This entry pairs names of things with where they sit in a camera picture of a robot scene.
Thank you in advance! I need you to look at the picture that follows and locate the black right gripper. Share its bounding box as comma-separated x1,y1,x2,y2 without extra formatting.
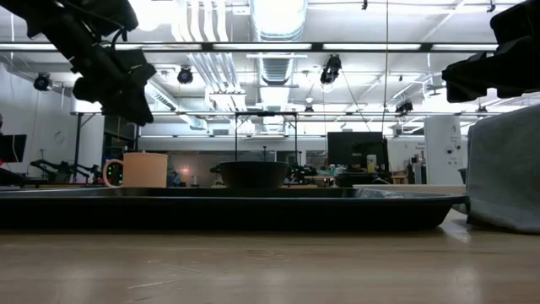
440,35,540,105

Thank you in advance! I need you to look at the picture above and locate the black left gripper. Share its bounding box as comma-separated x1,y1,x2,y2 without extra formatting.
72,48,158,127

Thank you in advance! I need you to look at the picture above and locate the orange mug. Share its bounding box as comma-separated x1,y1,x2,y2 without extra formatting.
102,151,169,189

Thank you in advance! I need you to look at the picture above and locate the black bowl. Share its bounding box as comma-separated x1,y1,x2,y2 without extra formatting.
209,160,291,189

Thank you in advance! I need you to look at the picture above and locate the black plastic tray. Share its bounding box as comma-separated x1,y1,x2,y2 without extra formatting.
0,187,470,232

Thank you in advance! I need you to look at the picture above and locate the white column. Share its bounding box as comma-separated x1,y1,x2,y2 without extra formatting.
424,115,464,186

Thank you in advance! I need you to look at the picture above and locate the small dark monitor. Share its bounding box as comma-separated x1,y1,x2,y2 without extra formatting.
0,133,28,164

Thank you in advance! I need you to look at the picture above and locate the black computer monitor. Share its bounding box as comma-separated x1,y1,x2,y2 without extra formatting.
327,131,390,173

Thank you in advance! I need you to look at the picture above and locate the black overhead beam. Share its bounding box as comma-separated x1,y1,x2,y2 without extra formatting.
0,41,500,53

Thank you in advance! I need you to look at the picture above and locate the hanging black cable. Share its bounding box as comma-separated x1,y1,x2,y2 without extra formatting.
381,0,390,134

